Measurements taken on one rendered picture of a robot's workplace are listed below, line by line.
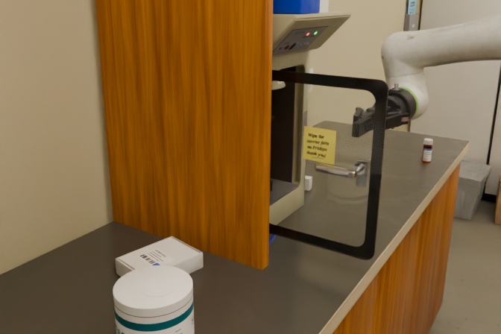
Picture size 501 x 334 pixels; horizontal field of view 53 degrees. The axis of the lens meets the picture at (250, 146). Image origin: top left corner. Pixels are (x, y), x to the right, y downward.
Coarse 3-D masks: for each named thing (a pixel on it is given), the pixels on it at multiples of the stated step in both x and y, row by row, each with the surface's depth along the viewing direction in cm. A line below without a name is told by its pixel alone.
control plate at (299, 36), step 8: (296, 32) 113; (304, 32) 117; (312, 32) 121; (320, 32) 125; (288, 40) 114; (296, 40) 118; (304, 40) 122; (312, 40) 127; (288, 48) 120; (296, 48) 124; (304, 48) 129
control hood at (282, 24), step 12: (336, 12) 126; (348, 12) 130; (276, 24) 108; (288, 24) 106; (300, 24) 110; (312, 24) 116; (324, 24) 122; (336, 24) 129; (276, 36) 109; (324, 36) 131; (312, 48) 134
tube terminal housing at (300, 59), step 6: (288, 54) 129; (294, 54) 132; (300, 54) 135; (306, 54) 138; (276, 60) 125; (282, 60) 127; (288, 60) 130; (294, 60) 133; (300, 60) 136; (306, 60) 139; (276, 66) 125; (282, 66) 128; (288, 66) 130; (300, 66) 142; (306, 66) 140; (306, 72) 140
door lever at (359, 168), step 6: (318, 168) 106; (324, 168) 105; (330, 168) 104; (336, 168) 104; (342, 168) 103; (354, 168) 105; (360, 168) 105; (336, 174) 104; (342, 174) 103; (348, 174) 102; (354, 174) 102
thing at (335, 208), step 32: (288, 96) 111; (320, 96) 107; (352, 96) 103; (384, 96) 100; (288, 128) 113; (352, 128) 105; (384, 128) 101; (288, 160) 115; (352, 160) 107; (288, 192) 117; (320, 192) 113; (352, 192) 108; (288, 224) 120; (320, 224) 115; (352, 224) 110
